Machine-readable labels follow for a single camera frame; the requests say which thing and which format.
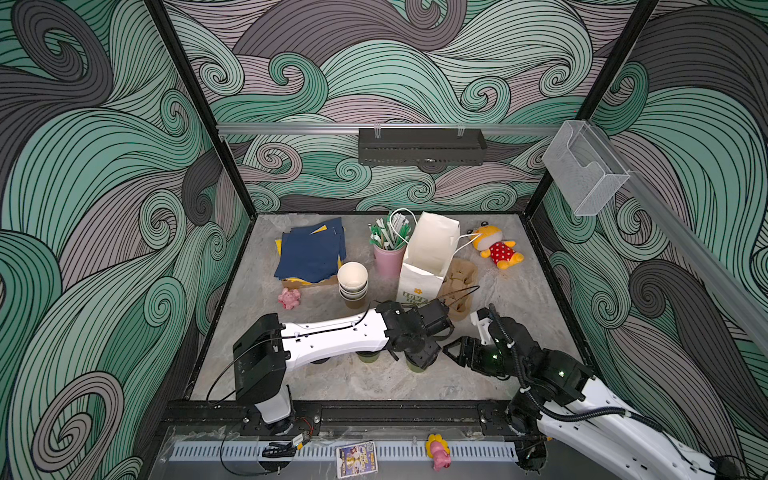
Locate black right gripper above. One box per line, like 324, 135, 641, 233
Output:
441, 335, 530, 381

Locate white paper takeout bag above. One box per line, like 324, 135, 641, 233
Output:
396, 212, 476, 306

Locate green paper coffee cup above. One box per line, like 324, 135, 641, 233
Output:
357, 351, 380, 364

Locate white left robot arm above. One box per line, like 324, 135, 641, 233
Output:
232, 299, 453, 425

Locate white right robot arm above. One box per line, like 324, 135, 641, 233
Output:
443, 308, 743, 479

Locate brown pulp cup carrier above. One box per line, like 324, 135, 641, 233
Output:
438, 258, 478, 322

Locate pink cup holder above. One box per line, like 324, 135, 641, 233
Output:
374, 246, 406, 279

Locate stack of paper cups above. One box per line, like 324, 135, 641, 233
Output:
337, 262, 369, 309

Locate green white wrapped straws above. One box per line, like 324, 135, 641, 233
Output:
369, 208, 417, 251

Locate yellow red plush toy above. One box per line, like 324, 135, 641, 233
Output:
467, 222, 525, 270

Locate pink figurine toy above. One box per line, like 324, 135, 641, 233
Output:
425, 434, 452, 472

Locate dark blue napkin stack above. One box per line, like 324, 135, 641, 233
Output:
274, 217, 348, 283

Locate small pink pig toy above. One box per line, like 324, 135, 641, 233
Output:
278, 288, 301, 310

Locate colourful picture card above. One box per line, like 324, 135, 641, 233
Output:
335, 441, 378, 479

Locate black wall shelf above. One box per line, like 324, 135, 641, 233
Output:
357, 127, 488, 167

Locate clear plastic wall holder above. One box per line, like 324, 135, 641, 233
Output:
543, 120, 630, 217

